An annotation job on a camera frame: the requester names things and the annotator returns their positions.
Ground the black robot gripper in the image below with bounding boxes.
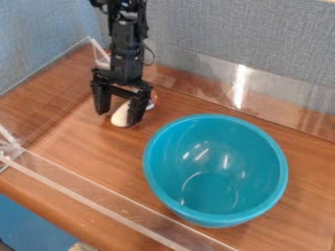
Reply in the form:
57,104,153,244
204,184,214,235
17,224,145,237
92,55,152,126

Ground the white brown toy mushroom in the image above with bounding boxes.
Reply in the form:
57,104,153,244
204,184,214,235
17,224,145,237
109,91,157,127

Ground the blue plastic bowl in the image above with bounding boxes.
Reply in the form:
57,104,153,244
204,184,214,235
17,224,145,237
142,114,289,228

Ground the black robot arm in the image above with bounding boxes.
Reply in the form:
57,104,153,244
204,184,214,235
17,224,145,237
89,0,153,127

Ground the clear acrylic left barrier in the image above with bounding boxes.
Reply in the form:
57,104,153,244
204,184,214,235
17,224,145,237
0,36,96,147

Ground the clear acrylic barrier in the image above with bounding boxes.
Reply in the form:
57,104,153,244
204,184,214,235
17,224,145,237
0,149,237,251
0,36,96,147
145,40,335,142

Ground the clear acrylic front barrier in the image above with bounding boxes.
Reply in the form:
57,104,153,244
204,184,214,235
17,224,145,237
0,149,237,251

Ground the clear acrylic back barrier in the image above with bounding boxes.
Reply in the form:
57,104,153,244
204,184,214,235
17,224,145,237
145,40,335,142

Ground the clear acrylic corner bracket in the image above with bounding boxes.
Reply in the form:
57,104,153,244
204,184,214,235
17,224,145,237
89,38,110,70

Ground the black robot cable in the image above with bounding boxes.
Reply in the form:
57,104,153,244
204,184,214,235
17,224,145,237
141,43,157,67

